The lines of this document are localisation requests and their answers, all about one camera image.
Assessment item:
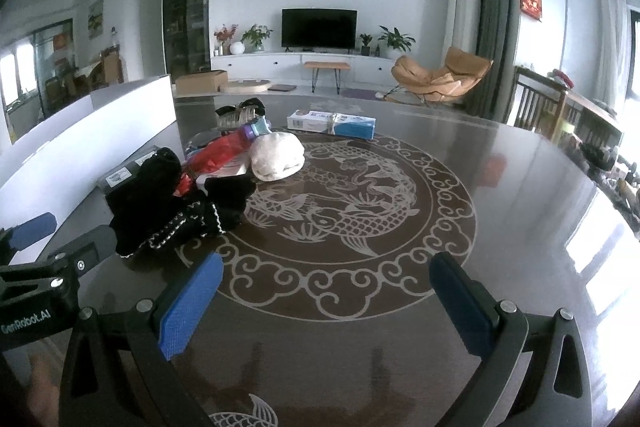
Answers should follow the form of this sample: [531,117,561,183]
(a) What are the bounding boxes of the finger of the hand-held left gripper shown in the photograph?
[0,213,57,258]
[45,224,117,278]

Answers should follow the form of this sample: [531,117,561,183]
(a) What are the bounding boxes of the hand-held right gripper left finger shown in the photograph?
[59,252,224,427]

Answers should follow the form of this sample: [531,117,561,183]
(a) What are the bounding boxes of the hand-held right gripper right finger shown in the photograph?
[429,252,593,427]

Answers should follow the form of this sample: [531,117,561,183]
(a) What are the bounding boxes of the dark grey box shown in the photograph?
[96,147,165,196]

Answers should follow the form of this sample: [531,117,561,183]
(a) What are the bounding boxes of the black knit glove white stitching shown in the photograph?
[107,176,257,259]

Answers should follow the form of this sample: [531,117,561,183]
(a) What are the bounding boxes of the black fuzzy cloth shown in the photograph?
[134,147,184,208]

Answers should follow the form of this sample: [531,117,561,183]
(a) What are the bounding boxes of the small white box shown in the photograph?
[195,161,252,188]

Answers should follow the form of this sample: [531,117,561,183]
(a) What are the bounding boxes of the cream white knit hat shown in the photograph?
[249,132,306,182]

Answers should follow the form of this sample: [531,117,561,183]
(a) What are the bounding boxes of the dark patterned round desktop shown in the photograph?
[0,92,640,427]

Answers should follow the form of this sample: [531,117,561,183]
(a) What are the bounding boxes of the person's left hand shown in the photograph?
[27,352,67,414]

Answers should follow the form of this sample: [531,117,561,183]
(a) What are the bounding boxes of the large white box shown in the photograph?
[0,74,177,198]

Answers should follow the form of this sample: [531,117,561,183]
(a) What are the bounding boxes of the glass sliding door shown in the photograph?
[0,19,77,142]

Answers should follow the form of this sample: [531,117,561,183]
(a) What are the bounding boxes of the wooden dining set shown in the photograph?
[45,48,126,108]

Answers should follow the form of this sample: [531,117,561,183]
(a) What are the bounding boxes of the cardboard box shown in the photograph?
[175,69,230,96]

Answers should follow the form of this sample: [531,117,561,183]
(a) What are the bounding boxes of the dark wooden chair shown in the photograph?
[506,66,569,140]

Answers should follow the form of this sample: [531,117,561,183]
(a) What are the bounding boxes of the round wooden tray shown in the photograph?
[220,78,273,96]

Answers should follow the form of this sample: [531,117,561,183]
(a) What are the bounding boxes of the orange lounge chair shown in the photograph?
[382,46,495,108]

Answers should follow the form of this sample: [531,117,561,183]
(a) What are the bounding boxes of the white tv cabinet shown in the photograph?
[210,49,402,88]

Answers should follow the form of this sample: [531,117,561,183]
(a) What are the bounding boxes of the red flower plant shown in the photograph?
[213,24,239,56]

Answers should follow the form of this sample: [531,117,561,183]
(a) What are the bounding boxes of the dark glass cabinet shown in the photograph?
[162,0,215,78]

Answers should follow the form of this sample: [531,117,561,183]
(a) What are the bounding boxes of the green potted plant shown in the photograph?
[241,24,274,53]

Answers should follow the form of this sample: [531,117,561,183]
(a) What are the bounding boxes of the wooden bench metal legs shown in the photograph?
[303,61,351,94]

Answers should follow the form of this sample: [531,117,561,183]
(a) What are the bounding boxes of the large leafy potted plant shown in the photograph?
[377,26,416,56]

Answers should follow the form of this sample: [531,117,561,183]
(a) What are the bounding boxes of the grey curtain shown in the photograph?
[467,0,524,122]

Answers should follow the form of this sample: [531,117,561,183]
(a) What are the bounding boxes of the white standing air conditioner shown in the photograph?
[446,0,483,58]

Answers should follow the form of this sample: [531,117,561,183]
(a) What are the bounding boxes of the white sheer curtain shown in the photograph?
[597,0,632,112]

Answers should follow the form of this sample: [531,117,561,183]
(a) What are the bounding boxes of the black television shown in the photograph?
[281,8,358,50]

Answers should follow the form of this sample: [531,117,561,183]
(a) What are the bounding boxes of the framed wall picture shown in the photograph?
[87,0,105,39]

